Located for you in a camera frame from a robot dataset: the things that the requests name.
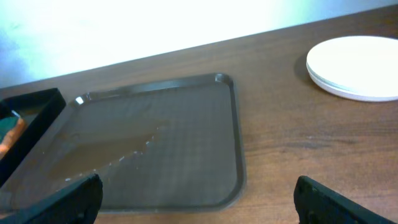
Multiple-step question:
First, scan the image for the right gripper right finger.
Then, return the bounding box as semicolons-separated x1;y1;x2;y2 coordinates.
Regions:
294;175;395;224

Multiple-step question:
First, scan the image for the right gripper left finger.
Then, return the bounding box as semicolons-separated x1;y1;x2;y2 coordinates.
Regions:
1;174;103;224

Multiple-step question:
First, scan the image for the green and orange sponge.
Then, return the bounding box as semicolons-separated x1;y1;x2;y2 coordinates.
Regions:
1;116;27;159

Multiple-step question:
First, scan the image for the white plate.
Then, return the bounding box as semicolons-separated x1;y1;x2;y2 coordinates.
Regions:
306;35;397;96
306;60;398;100

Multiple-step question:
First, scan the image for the pale plate top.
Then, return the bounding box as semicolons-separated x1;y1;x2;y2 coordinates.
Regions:
306;63;397;102

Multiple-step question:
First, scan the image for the black rectangular tray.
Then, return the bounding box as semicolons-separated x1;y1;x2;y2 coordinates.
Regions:
1;88;66;185

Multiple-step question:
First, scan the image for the brown serving tray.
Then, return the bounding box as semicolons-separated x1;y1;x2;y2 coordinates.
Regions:
1;73;246;213

